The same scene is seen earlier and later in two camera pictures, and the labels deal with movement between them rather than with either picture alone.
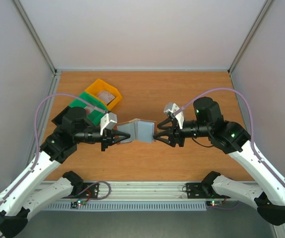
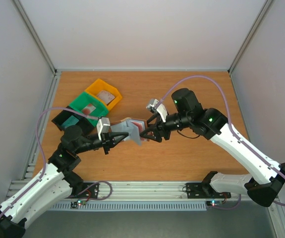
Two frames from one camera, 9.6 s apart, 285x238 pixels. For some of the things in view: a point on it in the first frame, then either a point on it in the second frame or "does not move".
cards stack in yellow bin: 106,96 does not move
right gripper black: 177,134 -> 161,129
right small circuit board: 213,203 does not move
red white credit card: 89,109 does not move
